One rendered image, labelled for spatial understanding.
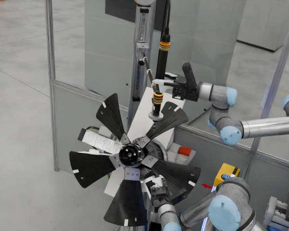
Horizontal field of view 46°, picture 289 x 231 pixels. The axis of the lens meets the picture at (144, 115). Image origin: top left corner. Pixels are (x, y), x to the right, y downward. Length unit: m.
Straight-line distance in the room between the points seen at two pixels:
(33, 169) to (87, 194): 0.64
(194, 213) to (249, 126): 0.44
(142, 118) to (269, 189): 1.02
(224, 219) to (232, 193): 0.10
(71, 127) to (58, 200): 0.67
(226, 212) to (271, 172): 1.24
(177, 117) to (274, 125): 0.50
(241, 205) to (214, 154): 1.25
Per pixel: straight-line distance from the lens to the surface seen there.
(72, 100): 2.91
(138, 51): 2.08
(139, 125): 2.06
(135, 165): 1.74
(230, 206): 1.22
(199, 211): 1.50
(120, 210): 1.78
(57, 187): 3.35
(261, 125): 1.47
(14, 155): 3.79
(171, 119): 1.76
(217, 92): 1.47
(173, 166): 1.77
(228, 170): 2.02
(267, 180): 2.48
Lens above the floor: 2.30
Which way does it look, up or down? 31 degrees down
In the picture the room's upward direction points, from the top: 6 degrees clockwise
